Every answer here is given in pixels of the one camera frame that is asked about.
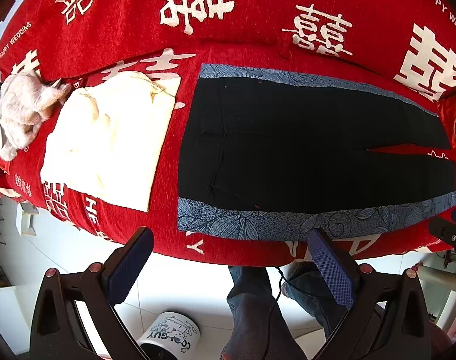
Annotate person legs in jeans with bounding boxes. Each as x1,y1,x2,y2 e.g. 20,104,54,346
220,262,348,359

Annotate black cable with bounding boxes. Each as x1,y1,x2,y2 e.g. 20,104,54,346
259,265,327,360

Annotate cream folded garment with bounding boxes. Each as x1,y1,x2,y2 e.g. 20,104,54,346
40,71,181,212

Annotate black pants with blue trim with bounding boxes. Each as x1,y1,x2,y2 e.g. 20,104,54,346
178,63,456,241

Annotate pink fluffy plush garment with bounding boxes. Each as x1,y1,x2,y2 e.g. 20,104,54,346
0,70,72,162

